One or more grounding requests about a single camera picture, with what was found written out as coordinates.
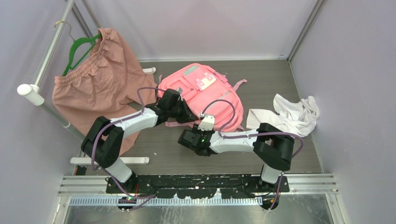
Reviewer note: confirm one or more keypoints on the white crumpled cloth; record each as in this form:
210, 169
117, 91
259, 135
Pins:
298, 118

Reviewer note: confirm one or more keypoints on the pink shorts on hanger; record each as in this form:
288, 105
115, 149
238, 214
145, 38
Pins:
104, 84

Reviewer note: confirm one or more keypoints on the pink student backpack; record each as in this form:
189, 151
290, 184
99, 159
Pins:
202, 85

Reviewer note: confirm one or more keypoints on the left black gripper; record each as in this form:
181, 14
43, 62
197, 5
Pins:
188, 116

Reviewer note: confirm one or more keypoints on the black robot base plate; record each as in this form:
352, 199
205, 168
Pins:
229, 186

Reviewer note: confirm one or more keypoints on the white clothes rack stand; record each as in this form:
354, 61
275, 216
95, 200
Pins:
32, 91

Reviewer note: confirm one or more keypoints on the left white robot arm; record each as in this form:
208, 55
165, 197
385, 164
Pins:
104, 139

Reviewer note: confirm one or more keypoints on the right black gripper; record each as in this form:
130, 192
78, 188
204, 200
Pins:
195, 129

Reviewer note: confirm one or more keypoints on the white slotted cable duct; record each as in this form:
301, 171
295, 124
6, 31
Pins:
175, 201

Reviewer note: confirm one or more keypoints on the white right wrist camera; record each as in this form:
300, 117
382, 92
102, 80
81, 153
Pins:
207, 122

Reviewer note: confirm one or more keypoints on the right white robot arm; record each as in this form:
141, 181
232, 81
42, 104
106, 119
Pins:
272, 146

